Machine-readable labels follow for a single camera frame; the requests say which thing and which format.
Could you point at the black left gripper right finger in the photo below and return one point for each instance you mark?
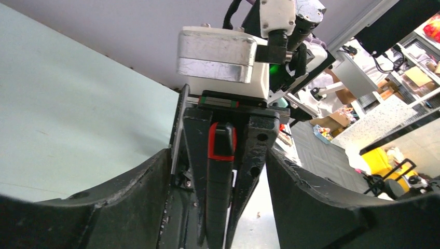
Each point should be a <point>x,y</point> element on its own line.
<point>312,212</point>

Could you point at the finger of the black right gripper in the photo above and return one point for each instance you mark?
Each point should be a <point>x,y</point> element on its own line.
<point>196,125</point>
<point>259,134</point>

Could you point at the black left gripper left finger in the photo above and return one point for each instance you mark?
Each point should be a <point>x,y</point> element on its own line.
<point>123,212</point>

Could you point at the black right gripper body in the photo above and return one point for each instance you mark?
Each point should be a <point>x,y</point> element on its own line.
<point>225,107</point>

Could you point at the red black utility knife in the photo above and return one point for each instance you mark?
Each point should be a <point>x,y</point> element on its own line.
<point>221,156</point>

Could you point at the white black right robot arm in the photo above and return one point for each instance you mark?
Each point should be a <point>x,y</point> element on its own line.
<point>284,25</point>

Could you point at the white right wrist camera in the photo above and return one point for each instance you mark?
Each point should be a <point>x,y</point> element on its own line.
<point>222,60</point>

